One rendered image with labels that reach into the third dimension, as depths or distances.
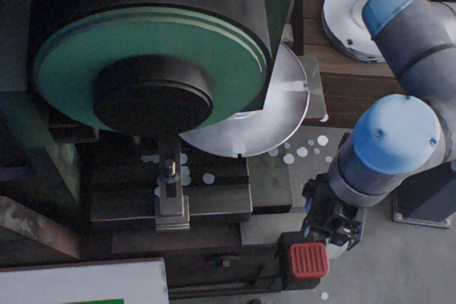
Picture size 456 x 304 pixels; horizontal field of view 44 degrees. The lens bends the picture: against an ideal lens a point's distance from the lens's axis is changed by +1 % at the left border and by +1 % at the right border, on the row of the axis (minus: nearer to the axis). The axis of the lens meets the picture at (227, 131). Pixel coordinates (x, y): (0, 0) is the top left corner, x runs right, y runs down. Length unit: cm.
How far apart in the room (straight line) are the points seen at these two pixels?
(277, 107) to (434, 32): 45
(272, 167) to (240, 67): 75
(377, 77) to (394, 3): 101
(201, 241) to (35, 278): 34
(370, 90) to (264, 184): 70
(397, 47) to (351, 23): 104
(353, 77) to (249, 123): 69
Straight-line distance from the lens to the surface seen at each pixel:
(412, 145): 57
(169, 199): 100
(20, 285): 125
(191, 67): 40
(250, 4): 41
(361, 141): 58
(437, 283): 189
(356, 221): 69
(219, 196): 106
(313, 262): 99
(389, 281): 184
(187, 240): 112
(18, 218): 98
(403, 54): 67
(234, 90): 44
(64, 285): 125
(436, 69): 66
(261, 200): 113
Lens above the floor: 170
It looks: 64 degrees down
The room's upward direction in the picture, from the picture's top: 8 degrees clockwise
